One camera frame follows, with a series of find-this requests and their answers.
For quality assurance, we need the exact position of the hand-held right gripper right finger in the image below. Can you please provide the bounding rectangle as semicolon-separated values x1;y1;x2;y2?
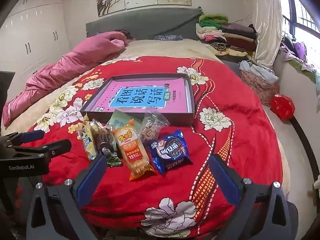
209;154;299;240

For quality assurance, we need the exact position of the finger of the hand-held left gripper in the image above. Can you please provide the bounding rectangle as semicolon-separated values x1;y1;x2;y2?
0;130;45;147
10;139;72;161

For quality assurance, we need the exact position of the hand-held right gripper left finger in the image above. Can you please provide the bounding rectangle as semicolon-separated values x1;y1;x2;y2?
26;154;108;240

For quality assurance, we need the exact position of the yellow cartoon snack packet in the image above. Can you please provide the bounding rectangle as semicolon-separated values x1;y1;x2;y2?
76;115;98;161

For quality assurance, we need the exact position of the brown chocolate bar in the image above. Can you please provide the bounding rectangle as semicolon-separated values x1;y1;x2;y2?
96;132;118;156

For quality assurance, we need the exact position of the clear packet round pastry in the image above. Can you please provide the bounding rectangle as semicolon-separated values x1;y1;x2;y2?
90;119;110;140

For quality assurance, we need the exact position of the orange rice cracker packet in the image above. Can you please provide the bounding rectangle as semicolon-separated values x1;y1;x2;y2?
111;119;157;182

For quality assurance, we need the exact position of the blue cookie packet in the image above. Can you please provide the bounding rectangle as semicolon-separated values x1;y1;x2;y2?
149;129;193;174

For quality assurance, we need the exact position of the green clear candy packet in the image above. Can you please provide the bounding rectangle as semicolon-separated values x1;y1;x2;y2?
106;109;123;167

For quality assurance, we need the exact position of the clear packet brown candy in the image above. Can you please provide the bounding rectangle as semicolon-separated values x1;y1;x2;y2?
140;112;170;143

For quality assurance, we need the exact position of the dark shallow cardboard box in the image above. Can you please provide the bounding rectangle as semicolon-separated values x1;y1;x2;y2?
80;74;195;128

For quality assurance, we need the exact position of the red floral blanket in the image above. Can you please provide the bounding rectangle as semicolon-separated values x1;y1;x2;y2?
26;56;284;239

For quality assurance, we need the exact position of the pink quilt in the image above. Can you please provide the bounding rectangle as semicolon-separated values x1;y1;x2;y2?
1;31;128;127

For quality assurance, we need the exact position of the red bag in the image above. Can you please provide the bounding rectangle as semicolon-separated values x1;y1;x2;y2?
270;94;295;121

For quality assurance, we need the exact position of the floral fabric basket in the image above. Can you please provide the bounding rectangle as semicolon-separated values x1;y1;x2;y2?
241;70;280;105

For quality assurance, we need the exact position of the white wardrobe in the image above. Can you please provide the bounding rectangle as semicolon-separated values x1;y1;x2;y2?
0;0;70;80

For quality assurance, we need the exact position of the light blue cloth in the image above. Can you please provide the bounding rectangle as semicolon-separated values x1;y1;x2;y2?
239;60;279;83

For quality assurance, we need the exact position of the dark maroon cloth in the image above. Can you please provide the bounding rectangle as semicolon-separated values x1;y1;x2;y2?
115;29;135;43

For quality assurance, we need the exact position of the beige bed sheet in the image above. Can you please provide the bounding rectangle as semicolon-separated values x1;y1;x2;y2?
1;39;225;130

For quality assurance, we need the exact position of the stack of folded clothes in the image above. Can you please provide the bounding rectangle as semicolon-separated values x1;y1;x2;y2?
196;14;258;58

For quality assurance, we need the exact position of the pile of clothes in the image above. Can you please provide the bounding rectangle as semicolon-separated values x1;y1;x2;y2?
280;36;320;80

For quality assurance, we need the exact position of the blue patterned cloth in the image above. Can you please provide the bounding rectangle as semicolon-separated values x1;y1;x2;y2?
154;34;184;41

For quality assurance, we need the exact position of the grey headboard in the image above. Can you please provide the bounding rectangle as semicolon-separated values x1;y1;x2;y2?
86;7;204;40

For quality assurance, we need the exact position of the cream curtain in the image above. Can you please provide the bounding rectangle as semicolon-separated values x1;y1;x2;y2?
252;0;284;65

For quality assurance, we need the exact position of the window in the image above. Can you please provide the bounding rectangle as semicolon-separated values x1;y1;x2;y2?
276;0;320;55

